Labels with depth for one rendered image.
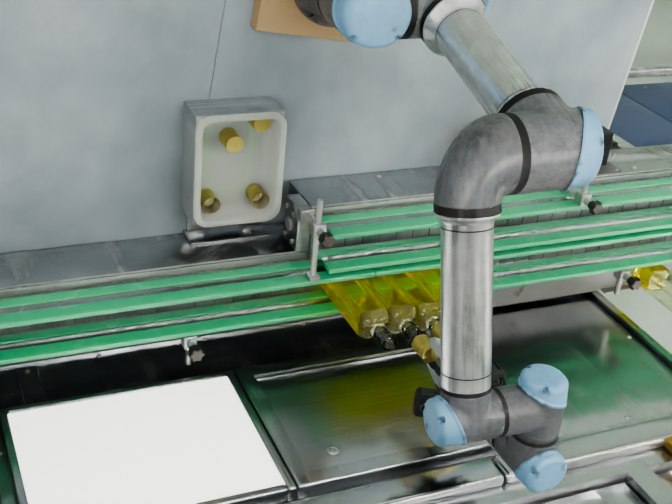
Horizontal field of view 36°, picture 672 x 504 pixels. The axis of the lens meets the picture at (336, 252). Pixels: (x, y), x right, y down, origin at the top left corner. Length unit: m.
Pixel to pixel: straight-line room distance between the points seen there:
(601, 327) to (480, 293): 0.93
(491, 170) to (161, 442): 0.76
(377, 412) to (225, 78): 0.68
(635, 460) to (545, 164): 0.73
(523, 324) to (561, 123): 0.91
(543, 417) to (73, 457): 0.77
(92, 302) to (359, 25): 0.67
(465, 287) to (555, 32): 0.92
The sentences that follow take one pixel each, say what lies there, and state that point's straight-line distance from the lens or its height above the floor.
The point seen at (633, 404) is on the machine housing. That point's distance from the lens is 2.14.
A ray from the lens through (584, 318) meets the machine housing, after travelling 2.37.
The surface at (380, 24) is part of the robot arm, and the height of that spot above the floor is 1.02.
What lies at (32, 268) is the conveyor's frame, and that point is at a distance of 1.92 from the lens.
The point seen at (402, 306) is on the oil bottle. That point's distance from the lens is 1.92.
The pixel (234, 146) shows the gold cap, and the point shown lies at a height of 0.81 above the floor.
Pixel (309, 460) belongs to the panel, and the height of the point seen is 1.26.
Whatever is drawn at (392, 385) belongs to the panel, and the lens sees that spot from 1.97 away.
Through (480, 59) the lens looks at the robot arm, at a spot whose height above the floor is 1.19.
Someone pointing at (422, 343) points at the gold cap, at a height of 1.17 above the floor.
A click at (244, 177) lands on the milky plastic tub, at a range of 2.01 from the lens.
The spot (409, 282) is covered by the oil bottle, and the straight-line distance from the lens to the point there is 2.01.
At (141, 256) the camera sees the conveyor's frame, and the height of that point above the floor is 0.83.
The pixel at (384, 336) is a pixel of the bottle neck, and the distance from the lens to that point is 1.86.
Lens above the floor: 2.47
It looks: 52 degrees down
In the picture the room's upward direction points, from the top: 141 degrees clockwise
